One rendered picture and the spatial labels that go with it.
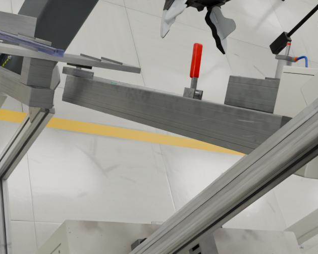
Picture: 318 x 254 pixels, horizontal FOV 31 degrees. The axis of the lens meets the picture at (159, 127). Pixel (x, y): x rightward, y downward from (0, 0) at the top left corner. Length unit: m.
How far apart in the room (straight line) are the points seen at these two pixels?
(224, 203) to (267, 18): 3.02
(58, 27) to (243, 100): 1.25
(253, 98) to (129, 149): 1.51
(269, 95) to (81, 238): 0.59
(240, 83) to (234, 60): 2.29
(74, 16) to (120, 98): 0.93
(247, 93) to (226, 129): 0.07
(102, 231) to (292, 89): 0.65
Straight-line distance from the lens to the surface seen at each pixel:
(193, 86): 0.99
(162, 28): 1.08
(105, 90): 1.18
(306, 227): 2.13
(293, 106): 0.79
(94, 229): 1.30
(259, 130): 0.80
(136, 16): 2.94
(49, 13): 2.00
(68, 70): 1.29
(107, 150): 2.29
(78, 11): 2.01
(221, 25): 1.16
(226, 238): 1.51
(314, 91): 0.69
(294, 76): 0.80
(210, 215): 0.80
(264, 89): 0.86
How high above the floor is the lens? 1.65
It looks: 41 degrees down
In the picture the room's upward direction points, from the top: 44 degrees clockwise
